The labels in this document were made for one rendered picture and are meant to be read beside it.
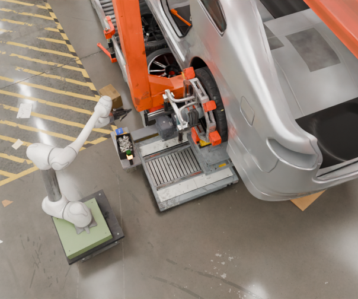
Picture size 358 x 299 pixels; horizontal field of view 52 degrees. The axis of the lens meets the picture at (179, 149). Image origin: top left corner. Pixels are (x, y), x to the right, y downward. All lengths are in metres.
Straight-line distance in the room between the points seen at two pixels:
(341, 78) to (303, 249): 1.55
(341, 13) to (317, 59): 2.89
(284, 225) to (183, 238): 0.96
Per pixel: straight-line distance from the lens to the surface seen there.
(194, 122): 2.86
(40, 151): 2.67
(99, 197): 3.39
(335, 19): 0.54
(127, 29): 2.86
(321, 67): 3.40
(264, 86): 2.21
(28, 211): 3.89
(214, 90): 2.85
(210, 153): 3.61
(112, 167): 3.87
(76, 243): 3.19
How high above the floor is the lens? 3.31
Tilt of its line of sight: 58 degrees down
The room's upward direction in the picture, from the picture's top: 2 degrees counter-clockwise
